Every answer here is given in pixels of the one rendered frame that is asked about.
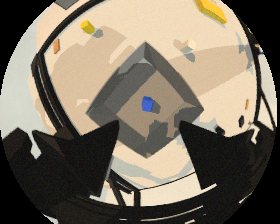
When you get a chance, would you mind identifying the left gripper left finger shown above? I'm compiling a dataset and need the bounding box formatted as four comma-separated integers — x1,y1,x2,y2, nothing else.
32,120,119,198

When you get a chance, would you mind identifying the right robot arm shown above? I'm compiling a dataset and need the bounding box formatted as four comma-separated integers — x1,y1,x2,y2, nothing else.
250,32,259,47

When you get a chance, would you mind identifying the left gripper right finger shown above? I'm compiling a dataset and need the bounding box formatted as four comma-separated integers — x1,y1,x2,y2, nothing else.
179,121,255,190

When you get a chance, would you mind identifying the blue block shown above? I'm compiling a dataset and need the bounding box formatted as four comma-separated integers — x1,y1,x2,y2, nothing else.
142,96,154,112

